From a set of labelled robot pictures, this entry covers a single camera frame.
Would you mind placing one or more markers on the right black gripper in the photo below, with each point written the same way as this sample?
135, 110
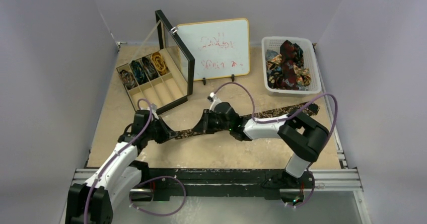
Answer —
208, 122

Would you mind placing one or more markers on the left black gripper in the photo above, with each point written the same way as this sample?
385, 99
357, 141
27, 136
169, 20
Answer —
166, 133

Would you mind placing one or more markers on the brown floral black tie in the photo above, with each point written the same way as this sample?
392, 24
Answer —
311, 110

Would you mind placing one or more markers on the white plastic basket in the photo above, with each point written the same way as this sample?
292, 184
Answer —
310, 62

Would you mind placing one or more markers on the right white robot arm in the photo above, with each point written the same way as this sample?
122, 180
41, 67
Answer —
305, 136

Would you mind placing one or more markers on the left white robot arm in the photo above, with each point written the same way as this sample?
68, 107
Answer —
96, 199

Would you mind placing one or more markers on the black tie storage box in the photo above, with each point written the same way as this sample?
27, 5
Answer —
175, 87

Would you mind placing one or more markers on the dark grey rolled tie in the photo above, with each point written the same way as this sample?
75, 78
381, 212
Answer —
149, 68

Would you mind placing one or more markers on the blue dark rolled tie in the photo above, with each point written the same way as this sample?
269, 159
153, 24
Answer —
138, 72

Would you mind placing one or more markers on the grey patterned rolled tie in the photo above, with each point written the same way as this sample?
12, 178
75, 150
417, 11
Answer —
127, 79

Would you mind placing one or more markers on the yellow rolled tie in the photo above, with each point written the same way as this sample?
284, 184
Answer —
159, 63

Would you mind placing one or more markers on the small whiteboard with stand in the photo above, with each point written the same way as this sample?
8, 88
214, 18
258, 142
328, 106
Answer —
220, 48

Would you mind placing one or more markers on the colourful patterned tie pile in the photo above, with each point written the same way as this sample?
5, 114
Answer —
275, 76

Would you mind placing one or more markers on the dark red tie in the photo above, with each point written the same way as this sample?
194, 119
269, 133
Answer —
291, 56

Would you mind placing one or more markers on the black aluminium mounting rail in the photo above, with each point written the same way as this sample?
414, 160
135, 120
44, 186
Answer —
271, 184

